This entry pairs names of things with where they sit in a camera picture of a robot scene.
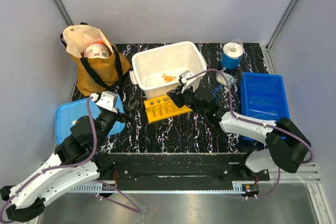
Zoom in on white plastic tub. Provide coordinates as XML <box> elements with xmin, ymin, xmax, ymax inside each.
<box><xmin>130</xmin><ymin>41</ymin><xmax>207</xmax><ymax>100</ymax></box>

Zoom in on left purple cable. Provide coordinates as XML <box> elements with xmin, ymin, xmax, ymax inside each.
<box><xmin>0</xmin><ymin>97</ymin><xmax>141</xmax><ymax>218</ymax></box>

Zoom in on light blue plastic lid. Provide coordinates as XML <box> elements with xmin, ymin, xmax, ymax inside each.
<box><xmin>55</xmin><ymin>95</ymin><xmax>125</xmax><ymax>145</ymax></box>

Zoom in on blue safety glasses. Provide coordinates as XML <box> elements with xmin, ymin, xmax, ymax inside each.
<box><xmin>212</xmin><ymin>84</ymin><xmax>223</xmax><ymax>101</ymax></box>

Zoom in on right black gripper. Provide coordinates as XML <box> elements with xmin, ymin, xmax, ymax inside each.
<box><xmin>167</xmin><ymin>83</ymin><xmax>206</xmax><ymax>118</ymax></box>

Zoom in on brown canvas tote bag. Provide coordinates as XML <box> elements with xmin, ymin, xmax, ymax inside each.
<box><xmin>60</xmin><ymin>23</ymin><xmax>131</xmax><ymax>96</ymax></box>

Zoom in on white orange bottle in bag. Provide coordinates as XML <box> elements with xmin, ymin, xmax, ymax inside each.
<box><xmin>85</xmin><ymin>40</ymin><xmax>109</xmax><ymax>59</ymax></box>

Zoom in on dark blue divided tray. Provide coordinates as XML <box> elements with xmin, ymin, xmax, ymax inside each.
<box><xmin>240</xmin><ymin>72</ymin><xmax>292</xmax><ymax>141</ymax></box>

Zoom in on yellow knotted rubber band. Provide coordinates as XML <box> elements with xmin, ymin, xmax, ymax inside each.
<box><xmin>162</xmin><ymin>73</ymin><xmax>176</xmax><ymax>82</ymax></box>

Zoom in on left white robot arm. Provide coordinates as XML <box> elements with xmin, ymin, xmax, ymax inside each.
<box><xmin>1</xmin><ymin>102</ymin><xmax>138</xmax><ymax>223</ymax></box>

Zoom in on clear plastic wrapper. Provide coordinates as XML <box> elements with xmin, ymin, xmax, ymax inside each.
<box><xmin>216</xmin><ymin>72</ymin><xmax>237</xmax><ymax>87</ymax></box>

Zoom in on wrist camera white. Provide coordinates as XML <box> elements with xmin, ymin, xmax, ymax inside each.
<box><xmin>90</xmin><ymin>91</ymin><xmax>119</xmax><ymax>113</ymax></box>
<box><xmin>179</xmin><ymin>70</ymin><xmax>194</xmax><ymax>85</ymax></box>

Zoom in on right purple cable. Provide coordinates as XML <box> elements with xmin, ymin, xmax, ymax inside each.
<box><xmin>187</xmin><ymin>68</ymin><xmax>314</xmax><ymax>201</ymax></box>

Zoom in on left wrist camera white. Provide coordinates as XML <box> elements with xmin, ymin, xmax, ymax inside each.
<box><xmin>90</xmin><ymin>91</ymin><xmax>119</xmax><ymax>113</ymax></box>

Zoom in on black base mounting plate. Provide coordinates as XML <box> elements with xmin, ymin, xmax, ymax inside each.
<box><xmin>52</xmin><ymin>152</ymin><xmax>289</xmax><ymax>192</ymax></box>

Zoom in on yellow test tube rack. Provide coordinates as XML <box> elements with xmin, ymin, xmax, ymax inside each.
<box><xmin>144</xmin><ymin>95</ymin><xmax>192</xmax><ymax>123</ymax></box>

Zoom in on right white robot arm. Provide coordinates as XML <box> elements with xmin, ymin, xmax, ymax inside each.
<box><xmin>167</xmin><ymin>86</ymin><xmax>311</xmax><ymax>180</ymax></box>

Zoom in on clear test tube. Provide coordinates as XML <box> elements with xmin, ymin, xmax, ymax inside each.
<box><xmin>247</xmin><ymin>103</ymin><xmax>278</xmax><ymax>116</ymax></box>

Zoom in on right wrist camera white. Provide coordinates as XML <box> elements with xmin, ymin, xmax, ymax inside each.
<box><xmin>179</xmin><ymin>70</ymin><xmax>194</xmax><ymax>85</ymax></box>

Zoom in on purple cable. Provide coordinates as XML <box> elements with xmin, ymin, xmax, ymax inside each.
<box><xmin>187</xmin><ymin>68</ymin><xmax>314</xmax><ymax>201</ymax></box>
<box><xmin>0</xmin><ymin>97</ymin><xmax>141</xmax><ymax>218</ymax></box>

